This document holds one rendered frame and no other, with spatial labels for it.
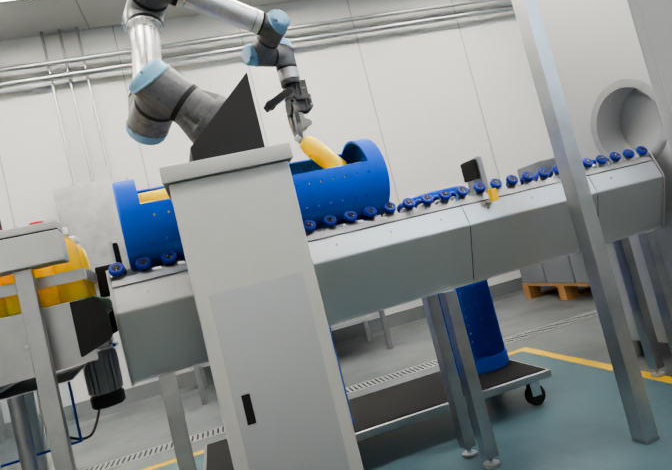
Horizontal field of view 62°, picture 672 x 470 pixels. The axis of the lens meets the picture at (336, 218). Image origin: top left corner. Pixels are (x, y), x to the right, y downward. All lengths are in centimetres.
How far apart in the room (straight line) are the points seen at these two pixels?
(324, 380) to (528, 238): 110
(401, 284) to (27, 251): 113
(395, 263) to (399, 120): 399
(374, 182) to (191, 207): 74
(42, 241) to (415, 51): 505
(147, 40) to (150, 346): 91
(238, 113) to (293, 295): 49
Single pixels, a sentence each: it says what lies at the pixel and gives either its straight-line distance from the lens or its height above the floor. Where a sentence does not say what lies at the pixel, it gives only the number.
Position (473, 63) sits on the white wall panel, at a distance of 634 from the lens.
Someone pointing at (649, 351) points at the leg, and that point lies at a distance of 283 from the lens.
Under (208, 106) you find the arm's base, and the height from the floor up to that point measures 130.
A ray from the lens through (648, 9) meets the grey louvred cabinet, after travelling 67.
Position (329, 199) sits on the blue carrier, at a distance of 184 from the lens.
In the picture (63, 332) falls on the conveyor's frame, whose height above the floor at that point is 83.
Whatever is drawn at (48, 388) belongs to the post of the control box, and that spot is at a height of 71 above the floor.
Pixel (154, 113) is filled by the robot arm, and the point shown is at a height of 133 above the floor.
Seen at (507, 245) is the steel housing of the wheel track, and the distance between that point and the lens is 216.
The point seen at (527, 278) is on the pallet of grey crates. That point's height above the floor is 19.
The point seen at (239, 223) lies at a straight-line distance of 137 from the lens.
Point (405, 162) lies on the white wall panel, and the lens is 572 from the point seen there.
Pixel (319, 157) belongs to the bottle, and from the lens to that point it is 197.
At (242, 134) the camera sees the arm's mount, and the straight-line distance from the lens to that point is 146.
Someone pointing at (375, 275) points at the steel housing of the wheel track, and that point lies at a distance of 188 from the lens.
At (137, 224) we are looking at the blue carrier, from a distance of 172.
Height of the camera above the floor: 85
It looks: 4 degrees up
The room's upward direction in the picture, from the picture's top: 14 degrees counter-clockwise
